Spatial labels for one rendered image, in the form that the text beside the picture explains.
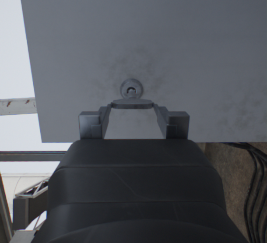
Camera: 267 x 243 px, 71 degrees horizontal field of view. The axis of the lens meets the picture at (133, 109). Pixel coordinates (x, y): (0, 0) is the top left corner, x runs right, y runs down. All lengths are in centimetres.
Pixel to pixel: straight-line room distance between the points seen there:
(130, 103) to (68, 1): 13
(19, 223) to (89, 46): 571
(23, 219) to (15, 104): 491
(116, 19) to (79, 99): 10
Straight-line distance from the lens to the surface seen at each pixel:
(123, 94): 22
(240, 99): 27
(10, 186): 1493
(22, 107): 99
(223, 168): 262
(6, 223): 741
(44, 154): 542
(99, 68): 22
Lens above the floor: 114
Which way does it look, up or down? 1 degrees down
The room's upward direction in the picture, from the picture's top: 90 degrees counter-clockwise
